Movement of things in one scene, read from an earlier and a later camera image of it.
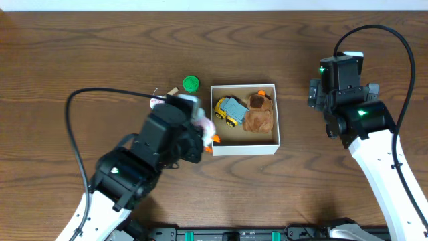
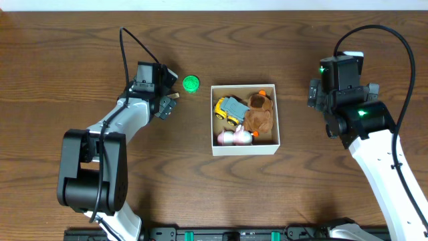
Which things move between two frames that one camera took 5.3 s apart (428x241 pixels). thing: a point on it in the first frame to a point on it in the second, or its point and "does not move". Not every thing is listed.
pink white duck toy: [208, 130] to [239, 137]
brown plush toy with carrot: [259, 118] does not move
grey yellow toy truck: [232, 110] does not move
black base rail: [265, 233] does not move
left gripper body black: [192, 147] to [166, 105]
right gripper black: [314, 92] does not move
